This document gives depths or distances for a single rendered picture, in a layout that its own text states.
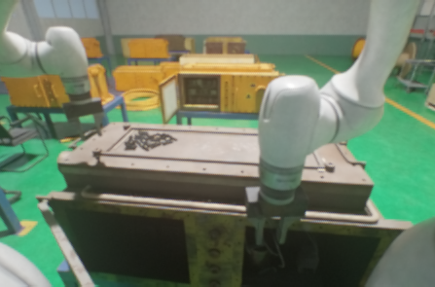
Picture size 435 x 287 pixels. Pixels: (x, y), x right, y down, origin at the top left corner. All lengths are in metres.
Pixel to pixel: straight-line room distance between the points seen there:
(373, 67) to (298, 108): 0.15
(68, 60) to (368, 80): 0.84
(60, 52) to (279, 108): 0.74
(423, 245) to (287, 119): 0.23
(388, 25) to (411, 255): 0.29
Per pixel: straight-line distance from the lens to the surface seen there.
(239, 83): 3.45
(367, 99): 0.49
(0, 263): 0.29
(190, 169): 0.94
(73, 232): 1.33
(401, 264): 0.29
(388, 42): 0.45
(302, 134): 0.41
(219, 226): 0.99
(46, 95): 4.73
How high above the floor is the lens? 1.89
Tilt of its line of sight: 28 degrees down
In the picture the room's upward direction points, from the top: straight up
